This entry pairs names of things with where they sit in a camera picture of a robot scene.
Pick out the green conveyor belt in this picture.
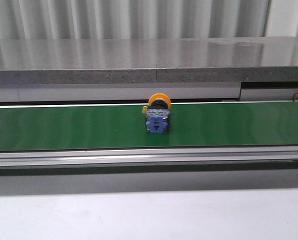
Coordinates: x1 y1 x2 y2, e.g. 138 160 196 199
0 101 298 152

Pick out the white panel under slab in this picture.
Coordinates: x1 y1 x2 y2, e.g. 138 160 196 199
0 81 298 103

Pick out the white corrugated curtain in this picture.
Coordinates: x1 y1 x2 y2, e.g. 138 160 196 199
0 0 298 40

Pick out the silver aluminium conveyor front rail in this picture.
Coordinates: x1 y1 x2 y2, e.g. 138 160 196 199
0 145 298 176

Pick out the yellow push button switch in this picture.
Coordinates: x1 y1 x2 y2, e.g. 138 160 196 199
142 93 172 134

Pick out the grey speckled stone slab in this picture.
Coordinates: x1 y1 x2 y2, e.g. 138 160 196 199
0 37 298 86

